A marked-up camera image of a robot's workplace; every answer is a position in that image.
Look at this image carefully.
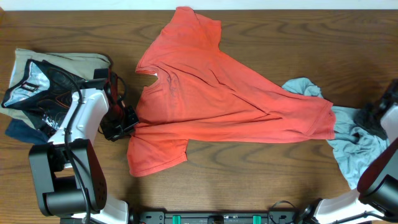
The light blue t-shirt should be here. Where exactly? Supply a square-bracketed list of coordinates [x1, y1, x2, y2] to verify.
[281, 77, 391, 190]

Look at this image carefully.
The red t-shirt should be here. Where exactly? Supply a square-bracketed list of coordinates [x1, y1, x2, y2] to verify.
[127, 7, 336, 177]

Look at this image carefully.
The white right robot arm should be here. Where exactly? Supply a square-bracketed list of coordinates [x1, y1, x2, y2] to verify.
[303, 103, 397, 223]

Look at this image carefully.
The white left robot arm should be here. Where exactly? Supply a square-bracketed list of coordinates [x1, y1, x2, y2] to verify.
[29, 88, 139, 223]

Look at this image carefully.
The folded beige shirt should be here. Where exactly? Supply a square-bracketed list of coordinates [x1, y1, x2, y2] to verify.
[1, 49, 111, 128]

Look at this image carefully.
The folded black patterned shirt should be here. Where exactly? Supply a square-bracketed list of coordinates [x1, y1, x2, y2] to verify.
[1, 59, 84, 136]

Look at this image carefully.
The folded navy blue shirt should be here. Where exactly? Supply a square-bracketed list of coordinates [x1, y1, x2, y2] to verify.
[5, 118, 49, 145]

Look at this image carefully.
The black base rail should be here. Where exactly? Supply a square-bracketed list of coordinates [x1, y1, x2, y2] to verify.
[129, 200, 313, 224]

